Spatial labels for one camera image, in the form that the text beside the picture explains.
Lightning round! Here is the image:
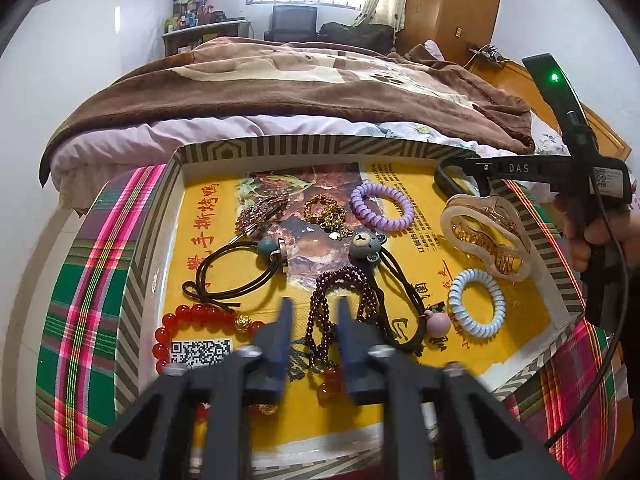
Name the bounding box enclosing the purple coil hair tie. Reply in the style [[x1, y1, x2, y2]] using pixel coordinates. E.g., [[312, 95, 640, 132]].
[[349, 182, 416, 234]]

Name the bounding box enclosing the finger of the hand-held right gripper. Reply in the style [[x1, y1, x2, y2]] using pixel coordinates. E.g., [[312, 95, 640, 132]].
[[470, 156, 572, 197]]

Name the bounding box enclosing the black wrist band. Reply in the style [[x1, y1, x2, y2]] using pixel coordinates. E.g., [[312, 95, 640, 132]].
[[434, 159, 483, 197]]

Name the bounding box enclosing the garnet bead bracelet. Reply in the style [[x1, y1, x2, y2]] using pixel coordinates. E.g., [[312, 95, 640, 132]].
[[287, 266, 382, 413]]

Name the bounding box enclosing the pink rhinestone hair clip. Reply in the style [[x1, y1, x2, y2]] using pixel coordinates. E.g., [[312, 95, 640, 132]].
[[234, 194, 292, 237]]

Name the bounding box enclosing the pink ball hair tie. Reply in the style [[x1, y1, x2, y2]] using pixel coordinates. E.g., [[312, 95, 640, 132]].
[[400, 300, 454, 357]]

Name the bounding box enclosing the wooden wardrobe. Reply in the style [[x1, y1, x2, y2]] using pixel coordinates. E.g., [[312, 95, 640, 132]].
[[400, 0, 505, 63]]

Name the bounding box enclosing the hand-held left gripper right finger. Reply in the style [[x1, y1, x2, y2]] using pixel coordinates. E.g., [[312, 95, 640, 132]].
[[334, 297, 571, 480]]

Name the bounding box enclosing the plaid cloth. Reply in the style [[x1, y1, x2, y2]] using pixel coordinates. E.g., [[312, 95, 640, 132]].
[[35, 162, 626, 480]]

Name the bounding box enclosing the wooden headboard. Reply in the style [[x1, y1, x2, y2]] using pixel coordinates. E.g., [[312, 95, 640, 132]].
[[467, 57, 632, 163]]

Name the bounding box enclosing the gold bead bracelet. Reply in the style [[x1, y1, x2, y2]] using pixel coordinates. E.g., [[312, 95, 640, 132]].
[[302, 192, 354, 241]]

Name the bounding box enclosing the power strip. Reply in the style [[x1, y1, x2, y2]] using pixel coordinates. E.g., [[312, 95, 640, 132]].
[[467, 44, 505, 63]]

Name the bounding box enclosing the wooden desk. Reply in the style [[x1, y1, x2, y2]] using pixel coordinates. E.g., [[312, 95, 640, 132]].
[[161, 19, 248, 58]]

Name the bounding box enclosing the red bead bracelet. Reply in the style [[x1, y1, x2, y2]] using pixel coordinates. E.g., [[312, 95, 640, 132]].
[[152, 303, 281, 418]]

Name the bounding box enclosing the dark bag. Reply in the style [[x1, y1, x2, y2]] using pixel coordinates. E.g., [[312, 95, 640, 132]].
[[319, 21, 397, 53]]

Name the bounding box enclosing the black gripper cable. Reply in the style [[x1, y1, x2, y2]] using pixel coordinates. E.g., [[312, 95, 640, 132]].
[[544, 110, 629, 451]]

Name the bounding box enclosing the black television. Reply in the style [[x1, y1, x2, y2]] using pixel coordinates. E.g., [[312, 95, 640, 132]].
[[264, 5, 319, 42]]

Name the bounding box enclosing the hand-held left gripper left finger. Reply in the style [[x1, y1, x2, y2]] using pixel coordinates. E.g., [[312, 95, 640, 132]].
[[65, 297, 296, 480]]

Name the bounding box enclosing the black hair tie green bead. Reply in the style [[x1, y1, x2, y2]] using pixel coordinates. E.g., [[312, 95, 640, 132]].
[[181, 236, 292, 311]]

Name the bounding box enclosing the blue coil hair tie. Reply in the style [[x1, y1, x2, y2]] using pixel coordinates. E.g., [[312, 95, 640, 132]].
[[447, 268, 509, 339]]

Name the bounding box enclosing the bear head hair tie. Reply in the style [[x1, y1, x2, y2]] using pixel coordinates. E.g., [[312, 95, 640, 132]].
[[349, 230, 432, 357]]

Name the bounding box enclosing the clutter of bottles and boxes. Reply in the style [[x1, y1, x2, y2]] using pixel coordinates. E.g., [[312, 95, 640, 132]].
[[164, 0, 228, 33]]

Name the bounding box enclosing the person's right hand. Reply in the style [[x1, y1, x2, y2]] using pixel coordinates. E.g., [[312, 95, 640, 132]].
[[552, 192, 640, 273]]

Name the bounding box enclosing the yellow printed cardboard box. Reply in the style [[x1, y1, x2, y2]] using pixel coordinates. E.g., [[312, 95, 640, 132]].
[[115, 134, 587, 480]]

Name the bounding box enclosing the cream hair claw clip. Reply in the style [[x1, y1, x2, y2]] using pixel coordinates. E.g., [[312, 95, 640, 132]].
[[440, 192, 534, 281]]

